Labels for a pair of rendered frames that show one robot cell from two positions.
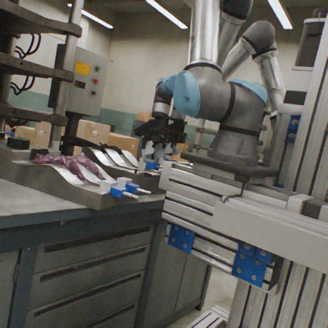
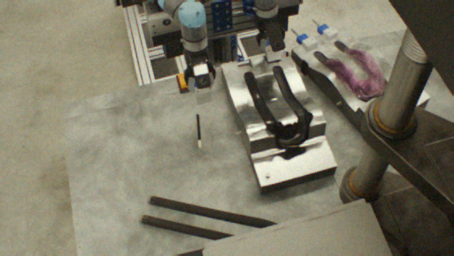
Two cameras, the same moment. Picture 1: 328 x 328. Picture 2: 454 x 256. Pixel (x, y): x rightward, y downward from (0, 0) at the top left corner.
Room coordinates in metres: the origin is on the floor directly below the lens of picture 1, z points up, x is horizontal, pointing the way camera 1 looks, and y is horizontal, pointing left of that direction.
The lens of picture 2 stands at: (2.35, 0.72, 2.21)
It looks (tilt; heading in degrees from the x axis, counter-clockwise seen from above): 56 degrees down; 221
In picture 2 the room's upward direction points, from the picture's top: 3 degrees counter-clockwise
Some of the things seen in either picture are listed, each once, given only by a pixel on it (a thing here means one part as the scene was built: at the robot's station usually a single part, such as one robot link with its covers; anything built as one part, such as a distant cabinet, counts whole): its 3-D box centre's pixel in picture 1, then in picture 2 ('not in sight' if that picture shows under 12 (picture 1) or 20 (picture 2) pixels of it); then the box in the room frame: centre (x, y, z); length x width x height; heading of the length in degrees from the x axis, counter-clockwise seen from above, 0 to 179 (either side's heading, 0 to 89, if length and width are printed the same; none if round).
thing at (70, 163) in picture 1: (68, 161); (357, 69); (1.18, 0.35, 0.90); 0.26 x 0.18 x 0.08; 70
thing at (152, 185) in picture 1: (117, 166); (276, 113); (1.51, 0.21, 0.87); 0.50 x 0.26 x 0.14; 53
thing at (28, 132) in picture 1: (32, 138); not in sight; (6.25, 2.64, 0.34); 0.63 x 0.45 x 0.40; 58
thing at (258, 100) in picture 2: (120, 157); (278, 100); (1.49, 0.20, 0.92); 0.35 x 0.16 x 0.09; 53
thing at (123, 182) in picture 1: (134, 189); (301, 38); (1.14, 0.08, 0.86); 0.13 x 0.05 x 0.05; 70
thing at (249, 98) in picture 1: (241, 105); not in sight; (0.94, -0.19, 1.20); 0.13 x 0.12 x 0.14; 105
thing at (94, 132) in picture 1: (70, 143); not in sight; (5.58, 1.68, 0.47); 1.22 x 0.80 x 0.94; 62
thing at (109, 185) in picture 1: (120, 192); (322, 28); (1.04, 0.12, 0.86); 0.13 x 0.05 x 0.05; 70
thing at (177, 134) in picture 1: (176, 131); (196, 55); (1.61, -0.03, 1.09); 0.09 x 0.08 x 0.12; 53
